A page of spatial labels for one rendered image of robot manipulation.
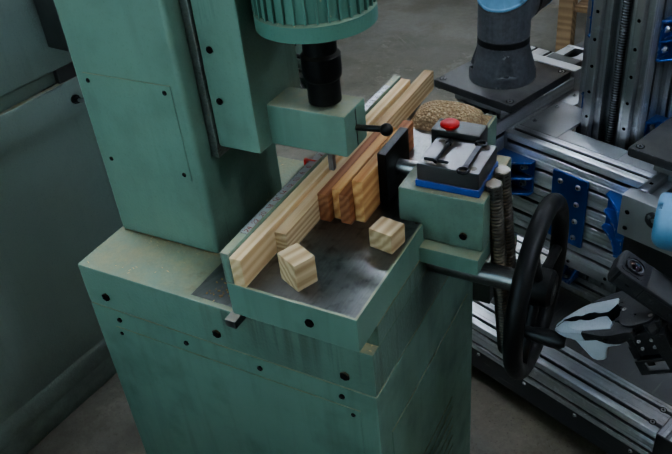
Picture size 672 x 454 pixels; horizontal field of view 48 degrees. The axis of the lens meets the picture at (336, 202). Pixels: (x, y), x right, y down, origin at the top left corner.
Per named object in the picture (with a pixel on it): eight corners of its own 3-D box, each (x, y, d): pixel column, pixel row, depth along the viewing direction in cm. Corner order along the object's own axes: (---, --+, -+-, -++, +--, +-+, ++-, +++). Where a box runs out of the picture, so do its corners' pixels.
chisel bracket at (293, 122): (349, 166, 114) (344, 117, 109) (271, 151, 120) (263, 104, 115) (369, 143, 119) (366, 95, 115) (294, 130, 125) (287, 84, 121)
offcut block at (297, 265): (300, 267, 109) (297, 242, 106) (318, 281, 106) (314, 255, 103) (281, 278, 107) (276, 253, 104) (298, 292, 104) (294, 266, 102)
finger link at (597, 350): (565, 369, 102) (631, 363, 96) (546, 336, 100) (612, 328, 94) (570, 354, 104) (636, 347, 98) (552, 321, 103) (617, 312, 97)
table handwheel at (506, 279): (586, 165, 117) (566, 314, 131) (464, 144, 126) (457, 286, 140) (538, 256, 95) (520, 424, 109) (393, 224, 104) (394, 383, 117)
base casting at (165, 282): (375, 401, 111) (371, 357, 106) (88, 303, 136) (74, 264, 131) (474, 231, 143) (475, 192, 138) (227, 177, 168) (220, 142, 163)
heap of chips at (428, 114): (476, 139, 134) (476, 120, 132) (404, 127, 140) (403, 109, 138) (492, 116, 141) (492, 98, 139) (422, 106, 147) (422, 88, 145)
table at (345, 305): (424, 375, 97) (423, 342, 94) (231, 314, 111) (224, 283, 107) (546, 150, 140) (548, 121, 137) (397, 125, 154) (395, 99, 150)
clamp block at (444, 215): (481, 254, 112) (482, 205, 107) (398, 235, 118) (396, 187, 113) (510, 202, 123) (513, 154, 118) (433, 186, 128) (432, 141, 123)
